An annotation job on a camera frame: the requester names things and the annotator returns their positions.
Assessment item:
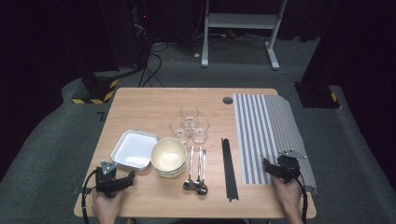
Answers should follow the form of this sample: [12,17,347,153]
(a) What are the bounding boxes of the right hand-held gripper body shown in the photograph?
[276,149,307,184]

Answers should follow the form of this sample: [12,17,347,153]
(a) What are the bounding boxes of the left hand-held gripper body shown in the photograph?
[94,160,125,199]

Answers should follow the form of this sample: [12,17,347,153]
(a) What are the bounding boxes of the white square tray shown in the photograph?
[110,129,159,171]

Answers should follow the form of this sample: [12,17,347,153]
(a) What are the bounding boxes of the bundle of black chopsticks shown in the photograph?
[220,137,240,203]

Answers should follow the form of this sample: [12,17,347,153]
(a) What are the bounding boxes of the person's left hand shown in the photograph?
[92,189,125,224]

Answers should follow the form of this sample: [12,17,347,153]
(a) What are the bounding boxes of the person's right hand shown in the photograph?
[273,176,304,218]

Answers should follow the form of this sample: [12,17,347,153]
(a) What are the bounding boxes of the grey striped placemat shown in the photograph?
[233,92,316,188]

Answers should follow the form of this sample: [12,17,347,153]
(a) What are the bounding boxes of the clear glass cup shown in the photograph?
[190,116,210,145]
[180,105,200,129]
[169,119,191,145]

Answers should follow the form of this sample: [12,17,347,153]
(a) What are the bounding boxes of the black stand with hazard stripes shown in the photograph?
[71,70,120,105]
[293,81,341,109]

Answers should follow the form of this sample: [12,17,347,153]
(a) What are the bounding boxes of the black equipment tower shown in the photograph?
[129,0,153,69]

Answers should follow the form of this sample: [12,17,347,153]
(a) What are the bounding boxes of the left hand-held gripper cable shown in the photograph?
[80,170,98,224]

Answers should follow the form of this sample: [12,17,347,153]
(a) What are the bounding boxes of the hand-held gripper cable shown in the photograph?
[293,172,309,224]
[80,170,98,224]

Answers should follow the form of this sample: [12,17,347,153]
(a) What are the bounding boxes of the right hand-held gripper cable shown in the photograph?
[293,172,309,224]

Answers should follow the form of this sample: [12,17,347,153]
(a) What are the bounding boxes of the black floor cable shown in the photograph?
[137,52,166,89]

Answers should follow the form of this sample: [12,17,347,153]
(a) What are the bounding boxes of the cable bundle under desk frame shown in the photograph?
[192,29,269,50]

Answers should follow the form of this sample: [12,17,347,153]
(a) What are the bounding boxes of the white metal desk frame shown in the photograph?
[201,0,289,71]

